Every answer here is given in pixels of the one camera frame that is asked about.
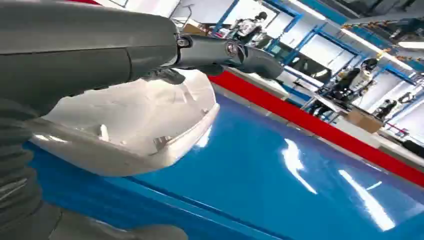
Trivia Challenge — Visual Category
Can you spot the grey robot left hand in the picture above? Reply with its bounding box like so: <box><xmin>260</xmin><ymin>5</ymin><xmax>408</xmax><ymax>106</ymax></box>
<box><xmin>0</xmin><ymin>0</ymin><xmax>285</xmax><ymax>240</ymax></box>

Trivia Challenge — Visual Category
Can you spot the white plastic mirror cover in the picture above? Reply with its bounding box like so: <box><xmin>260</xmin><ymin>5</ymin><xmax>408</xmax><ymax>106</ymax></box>
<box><xmin>28</xmin><ymin>67</ymin><xmax>221</xmax><ymax>177</ymax></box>

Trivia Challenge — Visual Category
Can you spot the brown cardboard box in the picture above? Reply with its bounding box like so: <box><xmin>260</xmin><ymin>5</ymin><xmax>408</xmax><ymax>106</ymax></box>
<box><xmin>345</xmin><ymin>110</ymin><xmax>384</xmax><ymax>134</ymax></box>

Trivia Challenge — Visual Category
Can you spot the blue metal frame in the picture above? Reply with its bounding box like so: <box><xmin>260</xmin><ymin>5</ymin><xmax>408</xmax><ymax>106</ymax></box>
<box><xmin>264</xmin><ymin>0</ymin><xmax>417</xmax><ymax>84</ymax></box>

